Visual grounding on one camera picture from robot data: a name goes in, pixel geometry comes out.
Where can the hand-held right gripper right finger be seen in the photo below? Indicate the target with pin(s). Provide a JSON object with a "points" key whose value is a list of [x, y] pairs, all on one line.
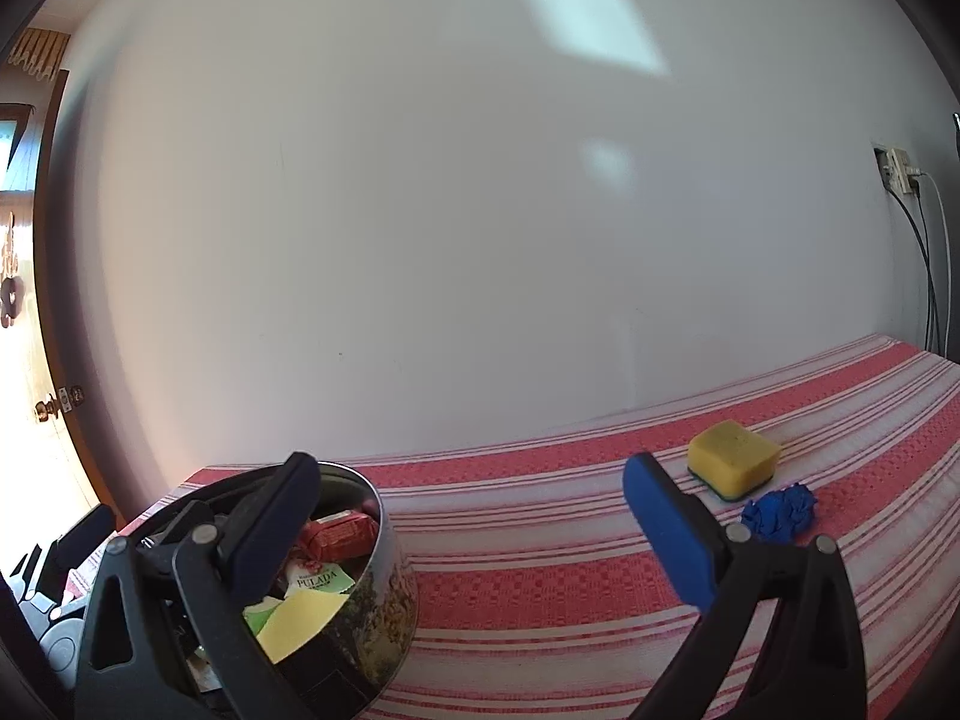
{"points": [[671, 532]]}

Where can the brass door knob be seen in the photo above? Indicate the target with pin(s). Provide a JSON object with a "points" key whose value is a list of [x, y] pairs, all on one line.
{"points": [[58, 403]]}

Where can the white wall socket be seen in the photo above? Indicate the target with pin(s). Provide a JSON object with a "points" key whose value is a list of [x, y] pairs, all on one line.
{"points": [[898, 166]]}

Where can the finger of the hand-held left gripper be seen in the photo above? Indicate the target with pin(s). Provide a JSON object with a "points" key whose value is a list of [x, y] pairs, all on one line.
{"points": [[82, 540]]}

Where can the dark wall decoration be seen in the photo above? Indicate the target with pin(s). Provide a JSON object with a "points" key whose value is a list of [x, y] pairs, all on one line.
{"points": [[10, 292]]}

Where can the tan curtain valance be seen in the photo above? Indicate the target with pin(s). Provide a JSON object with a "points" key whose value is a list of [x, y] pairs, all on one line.
{"points": [[37, 52]]}

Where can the round metal tin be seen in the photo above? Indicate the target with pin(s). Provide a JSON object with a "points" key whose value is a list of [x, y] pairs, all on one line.
{"points": [[375, 600]]}

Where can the red striped tablecloth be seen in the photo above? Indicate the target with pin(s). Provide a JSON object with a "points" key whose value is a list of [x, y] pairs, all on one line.
{"points": [[525, 540]]}

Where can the white red snack packet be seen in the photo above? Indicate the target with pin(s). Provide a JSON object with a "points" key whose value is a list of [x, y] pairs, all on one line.
{"points": [[319, 585]]}

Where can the large yellow sponge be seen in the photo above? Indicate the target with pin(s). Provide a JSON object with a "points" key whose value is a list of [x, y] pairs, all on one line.
{"points": [[300, 619]]}

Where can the blue glove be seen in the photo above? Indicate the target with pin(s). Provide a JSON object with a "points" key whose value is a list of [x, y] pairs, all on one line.
{"points": [[780, 514]]}

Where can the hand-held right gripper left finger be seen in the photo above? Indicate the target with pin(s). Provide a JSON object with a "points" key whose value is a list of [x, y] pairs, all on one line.
{"points": [[277, 517]]}

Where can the yellow green scouring sponge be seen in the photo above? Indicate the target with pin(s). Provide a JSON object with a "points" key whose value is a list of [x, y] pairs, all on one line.
{"points": [[731, 457]]}

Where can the green tissue packet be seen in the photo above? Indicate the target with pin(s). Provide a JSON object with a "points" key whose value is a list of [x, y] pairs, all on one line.
{"points": [[261, 615]]}

